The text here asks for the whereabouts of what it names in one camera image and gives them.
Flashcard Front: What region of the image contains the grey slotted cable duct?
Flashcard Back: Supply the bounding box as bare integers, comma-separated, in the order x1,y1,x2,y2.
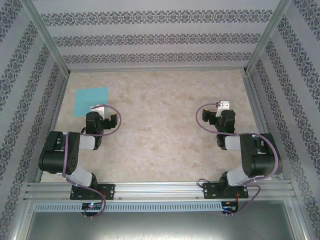
33,201,223,213

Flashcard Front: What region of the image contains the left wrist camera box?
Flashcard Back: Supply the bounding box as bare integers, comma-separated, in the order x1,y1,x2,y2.
89,104,106,118

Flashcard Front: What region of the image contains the aluminium frame post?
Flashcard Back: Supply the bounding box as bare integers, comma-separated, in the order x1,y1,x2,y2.
243,0,293,75
21,0,71,76

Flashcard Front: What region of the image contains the teal cloth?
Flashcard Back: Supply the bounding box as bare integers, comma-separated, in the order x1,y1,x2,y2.
73,86,110,117

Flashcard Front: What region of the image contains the grey sheet metal panel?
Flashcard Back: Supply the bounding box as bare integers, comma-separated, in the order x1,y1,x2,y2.
14,199,308,240

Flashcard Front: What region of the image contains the thin aluminium wall rail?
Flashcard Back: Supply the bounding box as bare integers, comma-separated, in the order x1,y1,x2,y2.
67,66,248,74

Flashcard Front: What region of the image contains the wide aluminium base rail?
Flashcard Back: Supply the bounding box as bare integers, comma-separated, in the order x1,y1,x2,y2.
23,181,297,201

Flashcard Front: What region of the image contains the purple cable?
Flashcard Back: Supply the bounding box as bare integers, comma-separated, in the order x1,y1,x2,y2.
61,104,123,220
195,101,280,218

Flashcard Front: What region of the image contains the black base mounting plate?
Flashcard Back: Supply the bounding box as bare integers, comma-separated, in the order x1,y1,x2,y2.
69,183,116,201
202,182,250,200

